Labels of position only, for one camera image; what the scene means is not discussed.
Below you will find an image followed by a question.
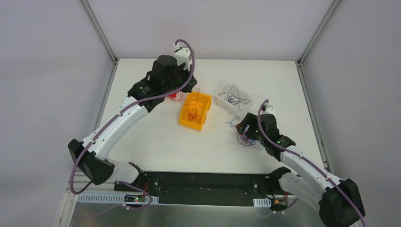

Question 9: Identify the blue orange cable bundle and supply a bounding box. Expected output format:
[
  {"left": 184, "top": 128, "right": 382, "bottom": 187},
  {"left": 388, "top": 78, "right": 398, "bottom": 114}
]
[{"left": 225, "top": 117, "right": 264, "bottom": 151}]

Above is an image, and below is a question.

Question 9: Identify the dark grey cable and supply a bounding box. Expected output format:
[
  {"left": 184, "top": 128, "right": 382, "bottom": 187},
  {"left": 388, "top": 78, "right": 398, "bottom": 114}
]
[{"left": 219, "top": 85, "right": 251, "bottom": 111}]

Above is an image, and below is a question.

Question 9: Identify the red orange cable clump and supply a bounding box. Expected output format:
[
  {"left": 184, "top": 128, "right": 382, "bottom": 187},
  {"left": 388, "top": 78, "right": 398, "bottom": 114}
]
[{"left": 187, "top": 108, "right": 202, "bottom": 124}]

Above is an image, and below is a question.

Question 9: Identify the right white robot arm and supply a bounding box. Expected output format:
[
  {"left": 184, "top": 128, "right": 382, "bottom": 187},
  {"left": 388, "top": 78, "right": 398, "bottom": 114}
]
[{"left": 235, "top": 113, "right": 367, "bottom": 227}]

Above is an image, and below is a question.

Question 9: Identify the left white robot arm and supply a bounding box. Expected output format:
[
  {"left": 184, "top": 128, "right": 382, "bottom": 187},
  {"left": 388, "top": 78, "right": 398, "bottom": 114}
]
[{"left": 68, "top": 55, "right": 197, "bottom": 191}]

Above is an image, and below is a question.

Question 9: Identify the white plastic bin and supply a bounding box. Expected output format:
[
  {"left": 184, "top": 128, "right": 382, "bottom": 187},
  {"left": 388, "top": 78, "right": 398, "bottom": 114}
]
[{"left": 215, "top": 82, "right": 253, "bottom": 118}]

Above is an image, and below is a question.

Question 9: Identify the yellow plastic bin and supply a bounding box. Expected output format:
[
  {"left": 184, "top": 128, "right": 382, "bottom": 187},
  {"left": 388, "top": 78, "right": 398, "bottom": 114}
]
[{"left": 178, "top": 91, "right": 212, "bottom": 131}]

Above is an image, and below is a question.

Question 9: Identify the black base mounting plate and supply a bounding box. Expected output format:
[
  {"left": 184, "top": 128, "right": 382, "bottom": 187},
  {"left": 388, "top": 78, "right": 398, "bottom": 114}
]
[{"left": 132, "top": 171, "right": 290, "bottom": 210}]

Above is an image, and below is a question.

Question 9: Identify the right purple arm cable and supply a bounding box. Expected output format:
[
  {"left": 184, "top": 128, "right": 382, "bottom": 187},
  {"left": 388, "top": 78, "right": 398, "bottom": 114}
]
[{"left": 257, "top": 99, "right": 369, "bottom": 227}]

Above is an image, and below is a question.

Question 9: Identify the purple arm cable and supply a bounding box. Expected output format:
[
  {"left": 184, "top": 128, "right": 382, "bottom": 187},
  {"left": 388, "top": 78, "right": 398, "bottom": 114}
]
[
  {"left": 257, "top": 99, "right": 369, "bottom": 227},
  {"left": 69, "top": 39, "right": 196, "bottom": 195}
]

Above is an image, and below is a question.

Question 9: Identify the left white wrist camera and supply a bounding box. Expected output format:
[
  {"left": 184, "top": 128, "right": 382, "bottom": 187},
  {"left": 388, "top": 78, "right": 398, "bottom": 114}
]
[{"left": 174, "top": 44, "right": 192, "bottom": 71}]

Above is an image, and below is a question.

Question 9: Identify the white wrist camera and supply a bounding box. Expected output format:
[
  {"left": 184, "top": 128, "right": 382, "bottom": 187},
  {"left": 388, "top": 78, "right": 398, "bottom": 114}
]
[
  {"left": 174, "top": 44, "right": 192, "bottom": 71},
  {"left": 262, "top": 105, "right": 275, "bottom": 115}
]

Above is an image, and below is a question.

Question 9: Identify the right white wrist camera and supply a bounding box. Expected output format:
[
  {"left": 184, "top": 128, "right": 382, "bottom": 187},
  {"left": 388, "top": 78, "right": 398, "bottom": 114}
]
[{"left": 262, "top": 105, "right": 275, "bottom": 115}]

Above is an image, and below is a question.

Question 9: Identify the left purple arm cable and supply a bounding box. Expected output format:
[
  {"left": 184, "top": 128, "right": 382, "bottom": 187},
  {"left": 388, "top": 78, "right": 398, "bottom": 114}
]
[{"left": 69, "top": 39, "right": 196, "bottom": 195}]

